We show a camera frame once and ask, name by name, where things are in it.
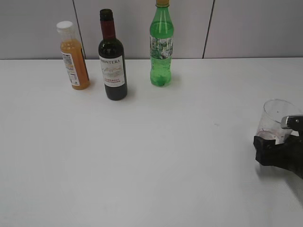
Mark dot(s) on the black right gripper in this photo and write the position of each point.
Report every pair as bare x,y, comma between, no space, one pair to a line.
287,155

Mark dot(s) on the transparent plastic cup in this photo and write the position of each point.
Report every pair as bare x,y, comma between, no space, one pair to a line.
274,110

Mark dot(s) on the dark red wine bottle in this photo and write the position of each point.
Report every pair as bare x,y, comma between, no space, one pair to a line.
112,58

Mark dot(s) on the green plastic soda bottle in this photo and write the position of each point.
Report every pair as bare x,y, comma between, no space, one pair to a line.
161,45

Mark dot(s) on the orange juice bottle white cap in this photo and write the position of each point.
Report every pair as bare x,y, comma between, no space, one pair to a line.
72,55

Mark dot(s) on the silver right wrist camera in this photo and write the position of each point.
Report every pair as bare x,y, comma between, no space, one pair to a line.
292,122

